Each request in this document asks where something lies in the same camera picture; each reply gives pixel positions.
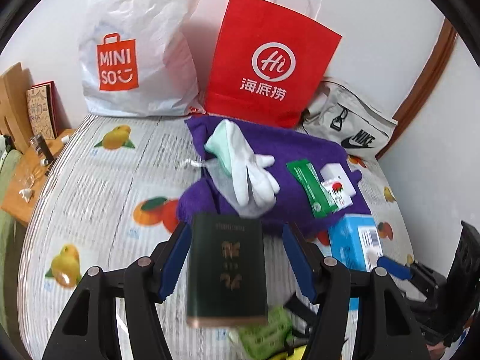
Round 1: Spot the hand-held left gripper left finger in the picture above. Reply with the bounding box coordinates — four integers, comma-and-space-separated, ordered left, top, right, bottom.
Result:
41, 222, 194, 360

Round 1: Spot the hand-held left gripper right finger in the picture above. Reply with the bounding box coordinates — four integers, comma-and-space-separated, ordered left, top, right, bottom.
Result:
282, 223, 432, 360

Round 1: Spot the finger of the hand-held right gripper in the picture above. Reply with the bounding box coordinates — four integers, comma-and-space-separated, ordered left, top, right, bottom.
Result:
377, 256, 426, 283

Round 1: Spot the dark green tin box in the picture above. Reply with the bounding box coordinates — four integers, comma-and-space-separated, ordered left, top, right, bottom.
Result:
186, 212, 269, 327

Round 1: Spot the light green tissue packet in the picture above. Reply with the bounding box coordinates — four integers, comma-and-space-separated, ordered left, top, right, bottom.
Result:
238, 305, 293, 357

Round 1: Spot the green wet wipe packet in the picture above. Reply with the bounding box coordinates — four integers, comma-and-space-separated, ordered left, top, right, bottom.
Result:
286, 159, 340, 218

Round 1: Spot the white strawberry print packet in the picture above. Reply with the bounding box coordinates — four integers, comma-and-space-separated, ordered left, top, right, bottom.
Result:
320, 163, 357, 211

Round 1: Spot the white glove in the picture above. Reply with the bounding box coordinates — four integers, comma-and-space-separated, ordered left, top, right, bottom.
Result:
221, 119, 280, 208

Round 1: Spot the purple fabric basket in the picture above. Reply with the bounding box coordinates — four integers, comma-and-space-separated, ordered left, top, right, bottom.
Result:
177, 115, 372, 239

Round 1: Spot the light green face mask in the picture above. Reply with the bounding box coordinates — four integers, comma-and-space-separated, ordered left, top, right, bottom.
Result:
205, 120, 235, 177

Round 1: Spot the blue cardboard box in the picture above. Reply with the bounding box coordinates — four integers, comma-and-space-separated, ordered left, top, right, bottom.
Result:
328, 214, 383, 272

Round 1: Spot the fruit print tablecloth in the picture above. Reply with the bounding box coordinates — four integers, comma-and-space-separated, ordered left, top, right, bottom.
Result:
19, 114, 417, 360

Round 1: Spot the grey waist bag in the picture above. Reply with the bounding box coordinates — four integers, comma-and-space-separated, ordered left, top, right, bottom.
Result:
302, 77, 399, 158

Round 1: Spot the wooden nightstand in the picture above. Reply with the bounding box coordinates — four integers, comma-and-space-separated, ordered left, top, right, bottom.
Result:
0, 128, 77, 227

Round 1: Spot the green blanket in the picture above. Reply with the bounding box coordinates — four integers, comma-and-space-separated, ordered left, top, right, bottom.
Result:
0, 135, 27, 346

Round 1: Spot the small dark bottle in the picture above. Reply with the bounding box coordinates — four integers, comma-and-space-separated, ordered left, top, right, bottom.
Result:
30, 135, 53, 160

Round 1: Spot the red paper bag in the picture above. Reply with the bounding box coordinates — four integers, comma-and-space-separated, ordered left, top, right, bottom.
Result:
203, 0, 343, 129

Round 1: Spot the patterned book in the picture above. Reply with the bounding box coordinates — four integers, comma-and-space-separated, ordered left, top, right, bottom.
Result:
25, 81, 59, 139

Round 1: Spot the white plastic shopping bag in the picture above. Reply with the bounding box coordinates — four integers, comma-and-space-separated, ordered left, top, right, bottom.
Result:
78, 0, 199, 118

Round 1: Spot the wooden headboard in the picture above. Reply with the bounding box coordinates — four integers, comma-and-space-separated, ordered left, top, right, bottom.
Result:
0, 62, 34, 151

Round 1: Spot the brown wooden door frame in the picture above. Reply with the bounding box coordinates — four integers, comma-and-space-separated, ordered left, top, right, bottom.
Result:
375, 17, 458, 160

